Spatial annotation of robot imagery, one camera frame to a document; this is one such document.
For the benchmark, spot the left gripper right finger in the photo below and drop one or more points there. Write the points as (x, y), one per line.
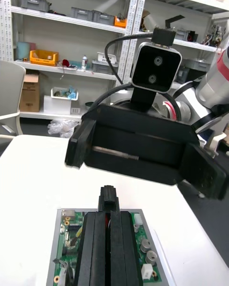
(124, 255)

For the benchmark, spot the pale grey chair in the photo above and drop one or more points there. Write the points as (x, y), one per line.
(10, 88)

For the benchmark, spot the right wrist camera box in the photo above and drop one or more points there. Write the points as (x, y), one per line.
(155, 66)

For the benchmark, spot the clear plastic bag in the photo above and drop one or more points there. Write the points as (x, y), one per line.
(62, 127)

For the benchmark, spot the white metal shelf with goods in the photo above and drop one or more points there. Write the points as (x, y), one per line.
(66, 20)
(190, 0)

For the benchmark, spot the green circuit board grey frame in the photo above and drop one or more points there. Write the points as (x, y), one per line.
(69, 243)

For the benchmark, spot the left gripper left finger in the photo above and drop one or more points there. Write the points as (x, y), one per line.
(95, 255)

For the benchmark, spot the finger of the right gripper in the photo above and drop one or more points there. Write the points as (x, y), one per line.
(207, 174)
(80, 143)

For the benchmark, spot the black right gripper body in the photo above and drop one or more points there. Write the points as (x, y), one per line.
(143, 145)

